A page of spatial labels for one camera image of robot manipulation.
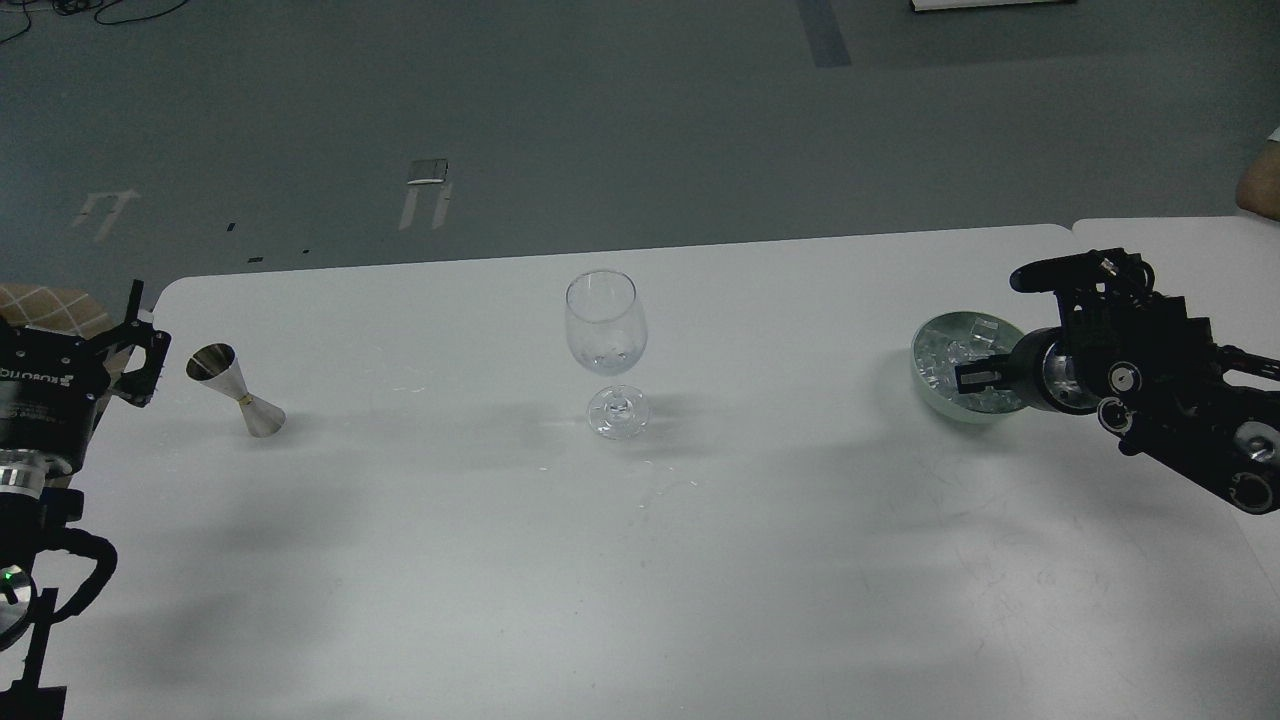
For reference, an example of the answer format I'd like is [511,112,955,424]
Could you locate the steel double jigger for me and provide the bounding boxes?
[186,343,287,438]

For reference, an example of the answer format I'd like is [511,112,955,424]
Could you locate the clear wine glass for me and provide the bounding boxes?
[564,269,652,439]

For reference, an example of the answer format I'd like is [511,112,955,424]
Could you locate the green bowl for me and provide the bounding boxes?
[910,311,1029,425]

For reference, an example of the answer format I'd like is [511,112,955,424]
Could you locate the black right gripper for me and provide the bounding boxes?
[954,249,1156,416]

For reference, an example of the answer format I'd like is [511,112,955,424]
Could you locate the metal floor plate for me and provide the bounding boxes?
[406,158,451,186]

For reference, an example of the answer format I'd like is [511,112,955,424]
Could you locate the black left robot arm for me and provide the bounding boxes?
[1,281,172,719]

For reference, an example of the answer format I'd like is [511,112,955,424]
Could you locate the black floor cables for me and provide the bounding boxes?
[0,0,191,41]

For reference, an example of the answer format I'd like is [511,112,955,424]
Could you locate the clear ice cubes pile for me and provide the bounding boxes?
[916,316,1023,413]

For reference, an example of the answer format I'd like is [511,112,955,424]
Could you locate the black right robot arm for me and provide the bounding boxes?
[954,249,1279,515]

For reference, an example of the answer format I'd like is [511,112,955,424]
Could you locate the beige checked chair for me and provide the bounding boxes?
[1,282,115,338]

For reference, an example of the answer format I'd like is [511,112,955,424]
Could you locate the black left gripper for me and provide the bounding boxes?
[1,281,172,480]

